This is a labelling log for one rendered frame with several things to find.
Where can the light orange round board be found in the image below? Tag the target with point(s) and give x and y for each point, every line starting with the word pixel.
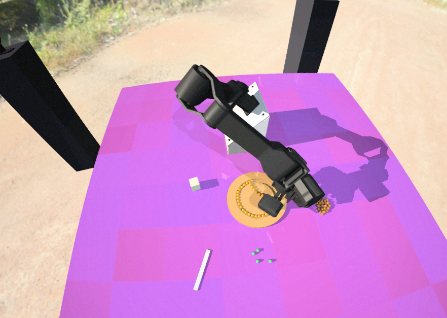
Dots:
pixel 249 200

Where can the white flat bar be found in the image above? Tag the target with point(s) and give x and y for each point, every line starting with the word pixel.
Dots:
pixel 202 268

